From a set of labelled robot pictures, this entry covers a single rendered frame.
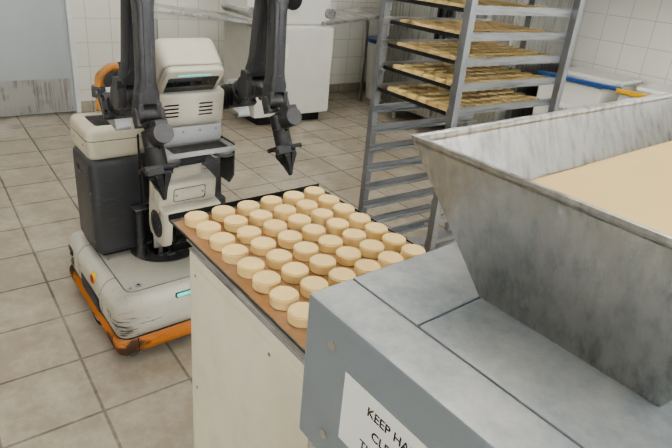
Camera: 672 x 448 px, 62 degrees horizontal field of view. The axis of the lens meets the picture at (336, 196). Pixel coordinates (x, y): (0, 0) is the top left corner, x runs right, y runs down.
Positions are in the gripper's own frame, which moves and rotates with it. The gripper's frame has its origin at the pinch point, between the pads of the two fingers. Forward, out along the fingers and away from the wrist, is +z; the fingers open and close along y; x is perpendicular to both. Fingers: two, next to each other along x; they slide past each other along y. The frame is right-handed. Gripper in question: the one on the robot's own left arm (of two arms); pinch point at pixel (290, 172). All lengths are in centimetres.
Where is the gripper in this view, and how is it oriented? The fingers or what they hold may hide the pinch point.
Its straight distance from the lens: 188.1
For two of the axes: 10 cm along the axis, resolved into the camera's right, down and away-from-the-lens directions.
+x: -5.8, 1.0, 8.1
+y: 7.9, -1.9, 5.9
